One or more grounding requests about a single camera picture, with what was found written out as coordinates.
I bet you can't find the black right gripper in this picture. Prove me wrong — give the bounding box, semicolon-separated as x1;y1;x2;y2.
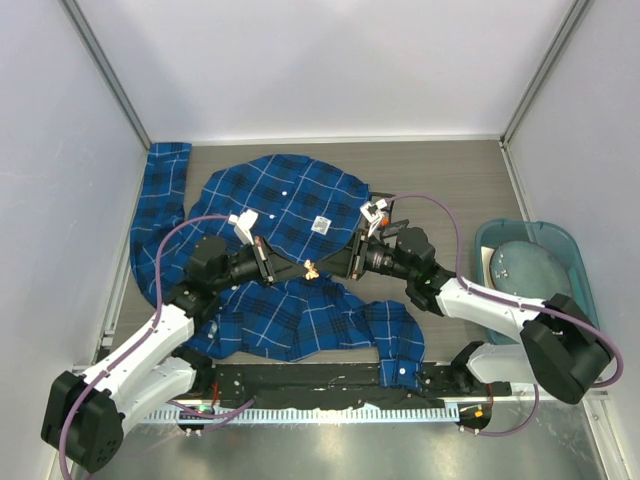
315;228;415;281

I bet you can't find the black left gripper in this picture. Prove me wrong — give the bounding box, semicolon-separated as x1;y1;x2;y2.
212;235;307;292

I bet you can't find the silver blue leaf brooch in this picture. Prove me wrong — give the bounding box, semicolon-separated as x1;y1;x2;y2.
303;260;320;281

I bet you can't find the blue plaid shirt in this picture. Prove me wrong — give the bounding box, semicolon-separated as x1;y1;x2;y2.
130;143;425;387

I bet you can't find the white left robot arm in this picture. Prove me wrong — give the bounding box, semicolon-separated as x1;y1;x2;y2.
41;237;316;478

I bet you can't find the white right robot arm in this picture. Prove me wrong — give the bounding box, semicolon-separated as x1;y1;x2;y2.
316;227;614;404

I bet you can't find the round blue plate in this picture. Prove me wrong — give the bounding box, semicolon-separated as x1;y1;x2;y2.
490;241;572;299

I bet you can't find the teal plastic bin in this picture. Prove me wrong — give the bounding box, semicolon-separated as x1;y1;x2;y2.
475;219;599;326

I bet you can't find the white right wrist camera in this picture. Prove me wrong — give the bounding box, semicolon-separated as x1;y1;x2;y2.
360;198;389;238

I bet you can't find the small black tilted frame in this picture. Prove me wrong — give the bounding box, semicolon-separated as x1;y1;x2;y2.
380;219;410;239

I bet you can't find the black square frame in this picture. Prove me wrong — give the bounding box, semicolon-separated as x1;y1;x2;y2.
368;190;399;226

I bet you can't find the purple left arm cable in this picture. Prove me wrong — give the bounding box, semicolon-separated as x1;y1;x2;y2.
58;214;256;480

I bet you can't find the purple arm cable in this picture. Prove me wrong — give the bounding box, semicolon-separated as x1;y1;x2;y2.
58;214;256;480
384;193;625;436

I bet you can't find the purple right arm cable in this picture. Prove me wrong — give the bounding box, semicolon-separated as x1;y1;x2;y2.
384;193;625;436

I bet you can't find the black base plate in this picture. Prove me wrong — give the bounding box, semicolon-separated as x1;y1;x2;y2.
178;362;512;410

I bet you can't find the white slotted cable duct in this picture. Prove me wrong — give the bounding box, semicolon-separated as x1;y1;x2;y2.
142;403;459;428

